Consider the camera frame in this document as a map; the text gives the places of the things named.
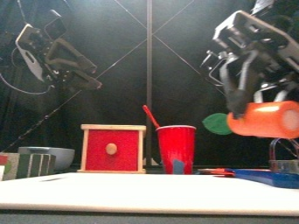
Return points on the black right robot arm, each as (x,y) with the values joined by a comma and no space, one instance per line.
(276,11)

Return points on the red plastic cup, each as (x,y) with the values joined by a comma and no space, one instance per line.
(176,148)

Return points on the blue flat tray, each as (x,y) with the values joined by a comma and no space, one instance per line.
(268,176)

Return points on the green striped toy block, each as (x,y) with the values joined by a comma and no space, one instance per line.
(29,165)

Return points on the grey bowl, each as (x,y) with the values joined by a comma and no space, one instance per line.
(57,156)

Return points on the orange cylindrical cup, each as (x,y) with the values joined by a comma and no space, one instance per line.
(268,119)

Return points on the grey vertical frame pole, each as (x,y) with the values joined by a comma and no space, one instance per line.
(148,73)

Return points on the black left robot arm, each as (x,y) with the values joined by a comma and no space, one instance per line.
(7,17)

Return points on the white cutting board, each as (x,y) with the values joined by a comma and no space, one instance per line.
(147,192)

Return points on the red orange flat toy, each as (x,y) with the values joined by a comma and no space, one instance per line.
(216,171)

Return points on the red wooden drawer box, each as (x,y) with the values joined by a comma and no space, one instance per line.
(112,148)

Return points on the red plastic straw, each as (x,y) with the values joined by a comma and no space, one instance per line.
(151,116)

